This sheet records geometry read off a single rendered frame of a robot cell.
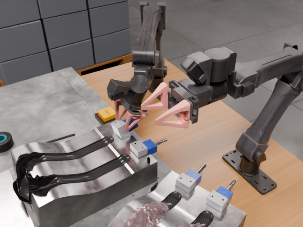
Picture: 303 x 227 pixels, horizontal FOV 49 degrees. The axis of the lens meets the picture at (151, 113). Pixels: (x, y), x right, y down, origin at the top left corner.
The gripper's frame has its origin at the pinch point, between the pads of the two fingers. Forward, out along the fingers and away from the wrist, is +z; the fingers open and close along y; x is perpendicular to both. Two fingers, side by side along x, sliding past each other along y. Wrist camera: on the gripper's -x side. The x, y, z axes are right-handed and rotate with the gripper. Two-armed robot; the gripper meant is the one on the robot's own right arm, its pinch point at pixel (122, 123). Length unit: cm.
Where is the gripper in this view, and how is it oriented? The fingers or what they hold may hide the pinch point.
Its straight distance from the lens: 113.3
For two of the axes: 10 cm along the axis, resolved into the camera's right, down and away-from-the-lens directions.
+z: -4.2, 8.6, 3.1
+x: 7.2, 1.0, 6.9
